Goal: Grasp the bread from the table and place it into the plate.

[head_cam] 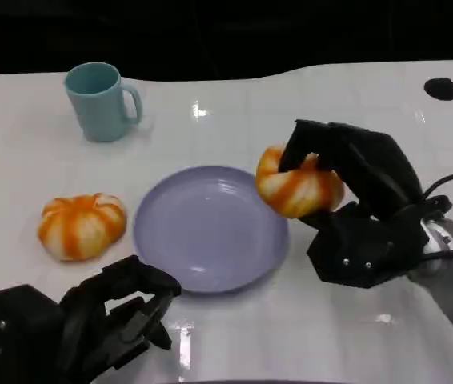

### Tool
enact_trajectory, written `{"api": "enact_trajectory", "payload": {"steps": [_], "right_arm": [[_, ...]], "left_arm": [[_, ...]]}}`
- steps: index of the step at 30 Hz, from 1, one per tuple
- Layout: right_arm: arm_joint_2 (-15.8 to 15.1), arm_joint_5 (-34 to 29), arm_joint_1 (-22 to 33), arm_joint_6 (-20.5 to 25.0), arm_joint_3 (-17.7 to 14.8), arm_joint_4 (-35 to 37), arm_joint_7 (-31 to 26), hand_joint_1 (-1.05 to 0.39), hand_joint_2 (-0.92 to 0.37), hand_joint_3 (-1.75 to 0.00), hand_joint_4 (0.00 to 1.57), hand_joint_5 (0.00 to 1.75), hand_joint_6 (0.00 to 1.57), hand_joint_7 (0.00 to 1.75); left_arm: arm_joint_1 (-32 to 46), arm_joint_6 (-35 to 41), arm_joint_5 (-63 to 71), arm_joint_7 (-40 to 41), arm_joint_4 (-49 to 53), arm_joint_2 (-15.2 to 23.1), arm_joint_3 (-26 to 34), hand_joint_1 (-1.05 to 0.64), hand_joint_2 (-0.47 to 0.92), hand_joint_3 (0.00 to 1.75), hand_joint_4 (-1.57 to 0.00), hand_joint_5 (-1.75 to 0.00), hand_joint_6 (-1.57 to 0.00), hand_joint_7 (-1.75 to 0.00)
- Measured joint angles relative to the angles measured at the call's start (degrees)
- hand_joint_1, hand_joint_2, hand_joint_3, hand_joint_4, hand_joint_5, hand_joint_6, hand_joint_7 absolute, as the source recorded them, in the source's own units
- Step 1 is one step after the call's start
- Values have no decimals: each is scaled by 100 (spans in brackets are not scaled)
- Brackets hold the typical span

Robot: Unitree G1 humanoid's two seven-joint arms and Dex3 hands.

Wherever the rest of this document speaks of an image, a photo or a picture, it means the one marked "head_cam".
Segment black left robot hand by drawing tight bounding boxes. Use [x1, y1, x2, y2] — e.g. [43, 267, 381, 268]
[0, 254, 182, 384]

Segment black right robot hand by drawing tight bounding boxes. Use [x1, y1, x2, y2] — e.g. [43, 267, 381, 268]
[279, 118, 431, 290]

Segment orange and white bread roll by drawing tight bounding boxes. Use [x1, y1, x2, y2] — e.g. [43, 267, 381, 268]
[255, 142, 346, 219]
[37, 192, 128, 263]

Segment black table grommet hole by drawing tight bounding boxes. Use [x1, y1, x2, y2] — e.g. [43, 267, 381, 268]
[424, 78, 453, 101]

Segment lilac plate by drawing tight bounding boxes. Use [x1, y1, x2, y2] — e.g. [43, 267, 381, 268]
[132, 165, 291, 296]

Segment pale green mug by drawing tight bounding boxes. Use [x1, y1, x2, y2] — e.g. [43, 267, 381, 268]
[64, 62, 144, 143]

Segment black backdrop cloth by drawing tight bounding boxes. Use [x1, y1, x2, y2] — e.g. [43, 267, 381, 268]
[0, 0, 453, 83]

